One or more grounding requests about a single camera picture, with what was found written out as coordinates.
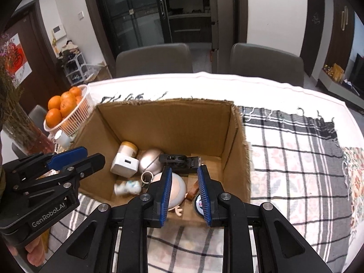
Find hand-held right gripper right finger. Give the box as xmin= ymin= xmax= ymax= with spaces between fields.
xmin=197 ymin=165 xmax=333 ymax=273

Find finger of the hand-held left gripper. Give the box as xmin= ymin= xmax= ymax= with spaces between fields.
xmin=13 ymin=153 xmax=106 ymax=194
xmin=5 ymin=146 xmax=88 ymax=177

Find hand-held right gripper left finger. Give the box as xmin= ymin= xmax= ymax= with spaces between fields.
xmin=38 ymin=167 xmax=173 ymax=273

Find round black item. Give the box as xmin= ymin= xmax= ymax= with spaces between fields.
xmin=193 ymin=192 xmax=207 ymax=219

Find brown dried piece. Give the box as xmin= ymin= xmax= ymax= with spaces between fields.
xmin=186 ymin=180 xmax=201 ymax=201

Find white round toy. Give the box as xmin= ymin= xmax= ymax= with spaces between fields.
xmin=148 ymin=172 xmax=187 ymax=218

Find white charger plug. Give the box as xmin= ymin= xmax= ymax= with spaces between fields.
xmin=110 ymin=153 xmax=140 ymax=177

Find masked figure keychain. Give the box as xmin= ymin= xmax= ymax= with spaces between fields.
xmin=114 ymin=171 xmax=155 ymax=197

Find silver round bell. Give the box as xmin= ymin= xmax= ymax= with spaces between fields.
xmin=138 ymin=148 xmax=164 ymax=174

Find brown cardboard box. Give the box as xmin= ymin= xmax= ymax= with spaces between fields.
xmin=70 ymin=98 xmax=252 ymax=224

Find person's left hand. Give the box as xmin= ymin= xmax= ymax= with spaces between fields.
xmin=24 ymin=231 xmax=48 ymax=266

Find grey cylinder with white top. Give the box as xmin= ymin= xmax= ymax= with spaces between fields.
xmin=55 ymin=130 xmax=71 ymax=149

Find cream jar with yellow lid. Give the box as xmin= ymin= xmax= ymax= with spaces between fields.
xmin=117 ymin=141 xmax=139 ymax=160

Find pile of oranges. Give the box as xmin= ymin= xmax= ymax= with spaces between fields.
xmin=45 ymin=87 xmax=88 ymax=131

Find grey dining chair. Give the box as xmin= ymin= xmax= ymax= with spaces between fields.
xmin=28 ymin=105 xmax=49 ymax=137
xmin=229 ymin=43 xmax=304 ymax=87
xmin=115 ymin=43 xmax=193 ymax=78

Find dried flowers in vase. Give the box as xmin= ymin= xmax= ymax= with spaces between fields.
xmin=0 ymin=34 xmax=54 ymax=154

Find white shoe rack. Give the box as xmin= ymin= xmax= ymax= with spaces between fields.
xmin=58 ymin=43 xmax=87 ymax=86

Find red paper door decoration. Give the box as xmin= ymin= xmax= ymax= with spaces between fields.
xmin=6 ymin=33 xmax=32 ymax=77

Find white patterned tablecloth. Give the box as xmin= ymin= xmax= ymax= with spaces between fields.
xmin=43 ymin=72 xmax=364 ymax=262

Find dark-framed glass sliding doors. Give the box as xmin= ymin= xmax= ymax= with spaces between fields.
xmin=82 ymin=0 xmax=242 ymax=77

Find grey television console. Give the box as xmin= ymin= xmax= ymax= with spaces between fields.
xmin=317 ymin=70 xmax=364 ymax=109

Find yellow box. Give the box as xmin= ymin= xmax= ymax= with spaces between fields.
xmin=331 ymin=63 xmax=344 ymax=83

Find dark wooden door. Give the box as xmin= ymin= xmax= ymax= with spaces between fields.
xmin=300 ymin=0 xmax=325 ymax=77

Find black television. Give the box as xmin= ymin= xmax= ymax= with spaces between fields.
xmin=348 ymin=53 xmax=364 ymax=91

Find white wire basket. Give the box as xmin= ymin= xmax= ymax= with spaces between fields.
xmin=43 ymin=84 xmax=96 ymax=135

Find dark door with gold handle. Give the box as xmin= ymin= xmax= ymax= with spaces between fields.
xmin=331 ymin=0 xmax=356 ymax=74

